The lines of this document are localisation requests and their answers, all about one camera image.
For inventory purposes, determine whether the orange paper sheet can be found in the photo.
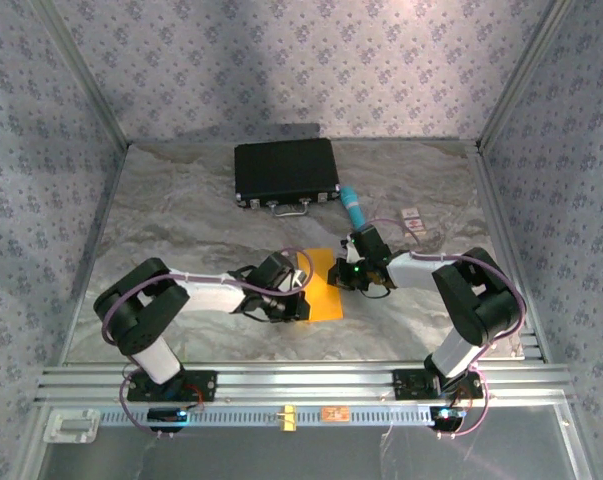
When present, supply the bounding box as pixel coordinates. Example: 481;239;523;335
295;246;346;325

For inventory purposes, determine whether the small printed card box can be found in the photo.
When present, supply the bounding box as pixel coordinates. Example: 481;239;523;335
399;207;429;238

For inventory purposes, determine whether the yellow clip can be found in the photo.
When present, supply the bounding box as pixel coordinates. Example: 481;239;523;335
275;405;299;432

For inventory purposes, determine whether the black briefcase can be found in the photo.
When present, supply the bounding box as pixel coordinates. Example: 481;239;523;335
233;137;342;220

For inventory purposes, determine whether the left controller board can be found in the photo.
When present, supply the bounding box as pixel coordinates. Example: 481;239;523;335
147;407;191;434

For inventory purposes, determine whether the controller board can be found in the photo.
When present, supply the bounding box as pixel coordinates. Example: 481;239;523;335
429;405;468;433
147;407;191;434

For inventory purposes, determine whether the right controller board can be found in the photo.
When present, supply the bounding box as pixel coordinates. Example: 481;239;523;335
429;405;468;433

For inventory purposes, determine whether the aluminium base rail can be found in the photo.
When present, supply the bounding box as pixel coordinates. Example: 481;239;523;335
34;362;577;407

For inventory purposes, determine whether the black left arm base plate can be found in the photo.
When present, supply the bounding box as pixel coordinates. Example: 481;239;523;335
127;368;218;404

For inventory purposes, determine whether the grey slotted cable duct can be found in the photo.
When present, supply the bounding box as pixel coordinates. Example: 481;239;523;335
98;403;435;429

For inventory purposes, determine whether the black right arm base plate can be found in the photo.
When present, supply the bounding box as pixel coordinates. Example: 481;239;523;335
393;368;484;401

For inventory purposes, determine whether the aluminium side rail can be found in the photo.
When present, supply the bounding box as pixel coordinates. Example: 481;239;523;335
468;144;550;364
58;144;130;366

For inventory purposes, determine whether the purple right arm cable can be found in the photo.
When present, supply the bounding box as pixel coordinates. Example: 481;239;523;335
368;217;528;441

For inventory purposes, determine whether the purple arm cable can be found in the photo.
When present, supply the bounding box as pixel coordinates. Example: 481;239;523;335
102;247;316;442
368;217;528;441

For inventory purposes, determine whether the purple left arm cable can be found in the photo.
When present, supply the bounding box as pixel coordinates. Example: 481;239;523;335
102;247;316;442

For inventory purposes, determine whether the white plastic bracket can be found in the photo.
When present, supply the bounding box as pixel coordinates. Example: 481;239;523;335
43;408;102;445

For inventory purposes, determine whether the aluminium frame post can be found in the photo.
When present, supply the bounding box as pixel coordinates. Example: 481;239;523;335
477;0;578;151

